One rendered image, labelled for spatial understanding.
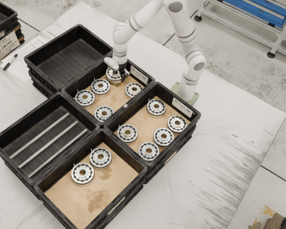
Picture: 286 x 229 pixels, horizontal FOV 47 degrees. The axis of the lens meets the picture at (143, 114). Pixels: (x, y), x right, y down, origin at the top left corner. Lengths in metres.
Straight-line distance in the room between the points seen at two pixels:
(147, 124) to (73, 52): 0.64
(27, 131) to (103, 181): 0.45
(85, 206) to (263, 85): 2.17
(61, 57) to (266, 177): 1.72
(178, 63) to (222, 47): 1.28
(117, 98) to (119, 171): 0.42
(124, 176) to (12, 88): 0.88
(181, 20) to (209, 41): 1.97
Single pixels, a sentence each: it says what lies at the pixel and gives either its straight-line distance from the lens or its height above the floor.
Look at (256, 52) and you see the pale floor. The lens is 3.46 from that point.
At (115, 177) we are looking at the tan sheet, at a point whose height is 0.83.
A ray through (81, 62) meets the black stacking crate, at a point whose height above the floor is 0.83.
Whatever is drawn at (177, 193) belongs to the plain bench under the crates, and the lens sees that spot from 1.67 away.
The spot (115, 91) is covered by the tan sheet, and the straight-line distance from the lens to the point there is 1.78.
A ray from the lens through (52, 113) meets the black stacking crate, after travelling 1.73.
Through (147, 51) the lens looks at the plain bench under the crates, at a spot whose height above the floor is 0.70.
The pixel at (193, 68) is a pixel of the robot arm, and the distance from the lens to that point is 1.69.
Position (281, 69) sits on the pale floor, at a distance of 3.41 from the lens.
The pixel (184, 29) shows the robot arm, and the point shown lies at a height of 1.28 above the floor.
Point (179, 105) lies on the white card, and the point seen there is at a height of 0.89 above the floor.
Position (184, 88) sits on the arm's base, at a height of 0.85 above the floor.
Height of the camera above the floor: 2.25
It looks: 56 degrees down
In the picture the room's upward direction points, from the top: 8 degrees clockwise
